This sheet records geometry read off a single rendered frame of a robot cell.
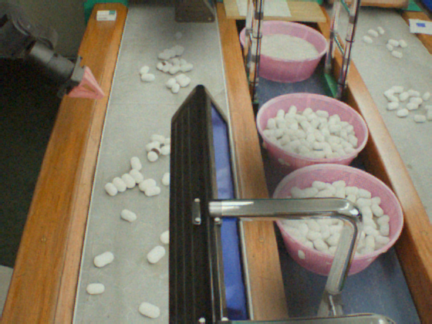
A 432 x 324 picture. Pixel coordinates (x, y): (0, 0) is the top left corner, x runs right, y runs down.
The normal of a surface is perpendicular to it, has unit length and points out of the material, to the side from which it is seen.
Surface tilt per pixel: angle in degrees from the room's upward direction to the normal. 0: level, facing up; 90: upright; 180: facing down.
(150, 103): 0
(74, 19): 90
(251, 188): 0
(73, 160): 0
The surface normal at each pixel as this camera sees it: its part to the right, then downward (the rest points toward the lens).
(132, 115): 0.04, -0.78
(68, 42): -0.04, 0.62
